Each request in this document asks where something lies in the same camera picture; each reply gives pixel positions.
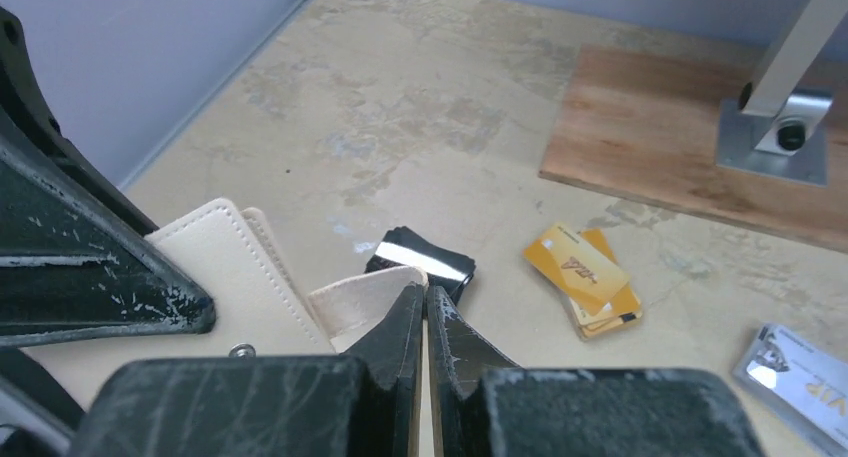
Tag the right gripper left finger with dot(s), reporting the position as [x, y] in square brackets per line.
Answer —
[358, 403]

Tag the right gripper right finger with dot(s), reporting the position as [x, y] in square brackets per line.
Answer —
[484, 404]

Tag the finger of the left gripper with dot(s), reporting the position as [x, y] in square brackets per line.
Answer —
[72, 270]

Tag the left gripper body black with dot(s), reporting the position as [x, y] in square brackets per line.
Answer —
[24, 103]

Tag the wooden board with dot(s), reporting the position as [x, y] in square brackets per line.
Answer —
[645, 127]

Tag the metal stand post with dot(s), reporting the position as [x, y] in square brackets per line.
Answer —
[776, 126]

